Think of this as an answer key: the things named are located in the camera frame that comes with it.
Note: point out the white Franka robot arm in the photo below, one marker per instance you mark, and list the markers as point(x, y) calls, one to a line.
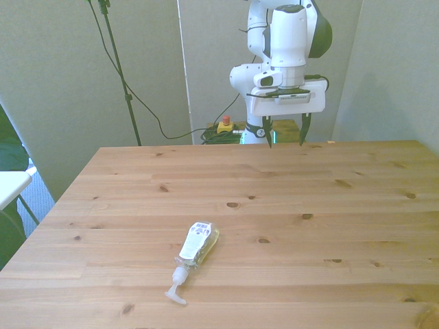
point(287, 37)

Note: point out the white vertical wall strip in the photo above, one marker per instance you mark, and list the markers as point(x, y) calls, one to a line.
point(185, 68)

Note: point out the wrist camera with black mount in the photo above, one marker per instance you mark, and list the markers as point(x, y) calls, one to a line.
point(291, 97)

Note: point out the small wooden side table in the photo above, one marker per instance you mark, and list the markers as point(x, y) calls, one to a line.
point(286, 132)

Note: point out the yellow emergency stop button box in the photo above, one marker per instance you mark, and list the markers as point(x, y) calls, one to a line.
point(226, 126)

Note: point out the clear hand sanitizer pump bottle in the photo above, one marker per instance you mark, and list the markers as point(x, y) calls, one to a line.
point(197, 245)

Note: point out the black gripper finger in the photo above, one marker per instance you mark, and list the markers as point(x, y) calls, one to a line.
point(305, 128)
point(268, 132)

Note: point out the black camera stand pole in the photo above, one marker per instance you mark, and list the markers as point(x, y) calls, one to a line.
point(118, 68)

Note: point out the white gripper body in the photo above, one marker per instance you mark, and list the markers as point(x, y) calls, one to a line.
point(288, 108)

